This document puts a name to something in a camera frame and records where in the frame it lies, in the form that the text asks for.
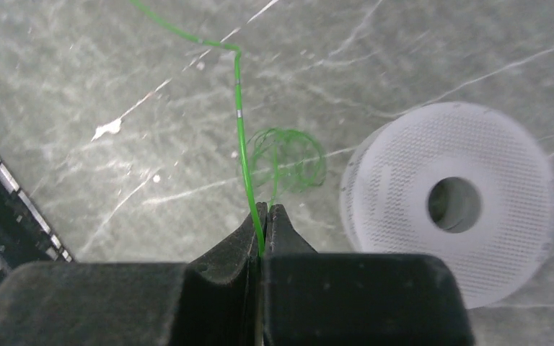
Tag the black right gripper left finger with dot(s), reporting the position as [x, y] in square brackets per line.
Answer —
[209, 301]

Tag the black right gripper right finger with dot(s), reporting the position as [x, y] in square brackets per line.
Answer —
[347, 298]

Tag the white perforated filament spool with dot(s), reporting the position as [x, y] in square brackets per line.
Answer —
[459, 181]

